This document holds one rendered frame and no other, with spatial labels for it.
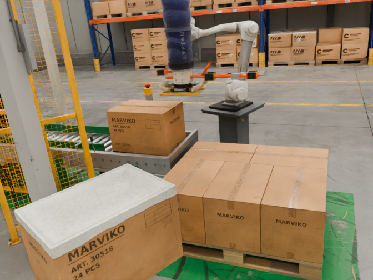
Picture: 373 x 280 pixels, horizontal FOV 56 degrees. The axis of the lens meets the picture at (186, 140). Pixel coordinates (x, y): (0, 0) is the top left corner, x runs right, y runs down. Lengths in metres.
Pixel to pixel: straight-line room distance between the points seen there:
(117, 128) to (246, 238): 1.55
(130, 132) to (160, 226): 1.71
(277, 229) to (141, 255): 1.10
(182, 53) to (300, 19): 8.51
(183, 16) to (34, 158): 1.55
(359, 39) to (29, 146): 8.63
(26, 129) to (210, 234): 1.49
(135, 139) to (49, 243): 1.97
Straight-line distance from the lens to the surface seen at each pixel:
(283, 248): 2.55
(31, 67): 2.67
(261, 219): 2.45
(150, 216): 1.61
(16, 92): 2.63
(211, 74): 2.97
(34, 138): 2.73
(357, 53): 10.06
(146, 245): 1.67
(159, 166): 3.07
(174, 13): 2.93
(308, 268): 2.62
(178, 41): 2.96
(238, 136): 3.75
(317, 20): 11.26
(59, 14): 3.09
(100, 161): 3.39
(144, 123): 3.14
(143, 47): 11.33
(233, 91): 3.48
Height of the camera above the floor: 1.79
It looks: 21 degrees down
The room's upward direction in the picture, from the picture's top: 5 degrees counter-clockwise
